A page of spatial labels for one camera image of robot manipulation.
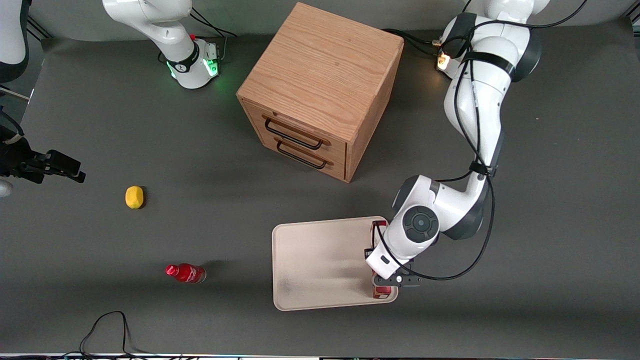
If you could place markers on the aluminium frame rail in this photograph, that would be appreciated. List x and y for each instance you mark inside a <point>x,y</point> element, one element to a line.
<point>39,29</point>
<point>634,22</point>

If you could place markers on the wooden drawer cabinet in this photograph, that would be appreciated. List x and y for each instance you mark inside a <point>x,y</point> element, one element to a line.
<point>325,65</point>

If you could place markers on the beige plastic tray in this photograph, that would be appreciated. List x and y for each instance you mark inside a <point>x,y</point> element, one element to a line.
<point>320,262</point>

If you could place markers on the red soda bottle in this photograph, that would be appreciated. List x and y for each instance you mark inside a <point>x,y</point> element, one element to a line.
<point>186,273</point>

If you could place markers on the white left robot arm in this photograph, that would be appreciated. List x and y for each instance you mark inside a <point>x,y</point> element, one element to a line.
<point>480,100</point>

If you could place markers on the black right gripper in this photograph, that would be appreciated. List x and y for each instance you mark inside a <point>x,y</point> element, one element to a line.
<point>15,159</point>

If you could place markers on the red cookie box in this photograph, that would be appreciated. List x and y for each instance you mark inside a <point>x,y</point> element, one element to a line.
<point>382,292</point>

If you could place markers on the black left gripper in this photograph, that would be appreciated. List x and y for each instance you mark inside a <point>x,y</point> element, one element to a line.
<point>367,252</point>

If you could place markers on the wooden drawer front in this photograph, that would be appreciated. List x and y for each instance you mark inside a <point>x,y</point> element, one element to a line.
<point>339,171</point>
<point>339,151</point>

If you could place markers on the yellow lemon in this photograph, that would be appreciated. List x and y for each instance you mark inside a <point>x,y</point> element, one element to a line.
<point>134,197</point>

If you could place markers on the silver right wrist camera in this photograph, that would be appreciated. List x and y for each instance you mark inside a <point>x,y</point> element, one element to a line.
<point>5,189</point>

